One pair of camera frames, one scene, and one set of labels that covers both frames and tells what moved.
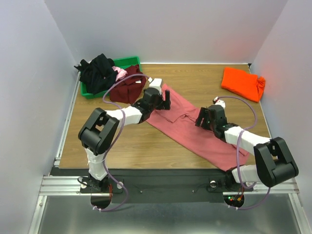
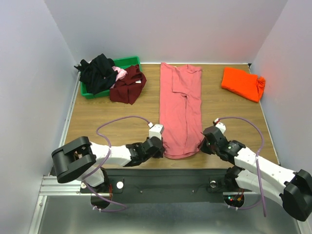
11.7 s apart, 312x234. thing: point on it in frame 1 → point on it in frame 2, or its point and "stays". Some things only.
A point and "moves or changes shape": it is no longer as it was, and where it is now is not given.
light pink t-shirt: (121, 72) stays
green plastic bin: (124, 63) stays
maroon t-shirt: (127, 90) stays
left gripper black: (165, 105) → (159, 153)
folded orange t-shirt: (250, 86) stays
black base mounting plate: (165, 186) stays
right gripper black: (206, 118) → (204, 146)
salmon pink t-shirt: (179, 121) moves or changes shape
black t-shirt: (97, 74) stays
